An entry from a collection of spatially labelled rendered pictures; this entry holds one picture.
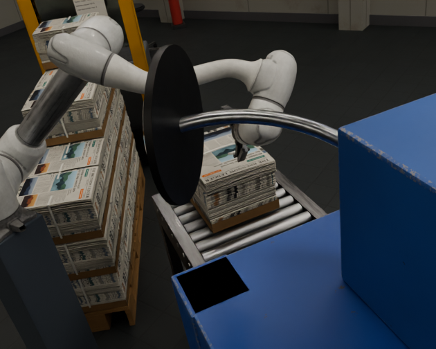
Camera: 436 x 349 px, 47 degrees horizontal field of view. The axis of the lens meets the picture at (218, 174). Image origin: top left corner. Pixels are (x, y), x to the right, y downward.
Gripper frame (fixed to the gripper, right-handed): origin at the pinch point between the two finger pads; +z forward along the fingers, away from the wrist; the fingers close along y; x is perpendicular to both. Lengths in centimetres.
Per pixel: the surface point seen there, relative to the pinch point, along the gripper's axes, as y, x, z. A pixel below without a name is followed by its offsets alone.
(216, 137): 0.7, 3.5, 24.9
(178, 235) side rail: 31.3, -25.5, 15.9
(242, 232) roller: 37.1, -3.6, 6.6
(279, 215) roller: 36.1, 12.7, 6.9
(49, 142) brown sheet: -22, -61, 109
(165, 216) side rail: 24.8, -26.2, 28.9
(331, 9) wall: -95, 310, 401
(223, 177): 14.1, -6.5, -1.1
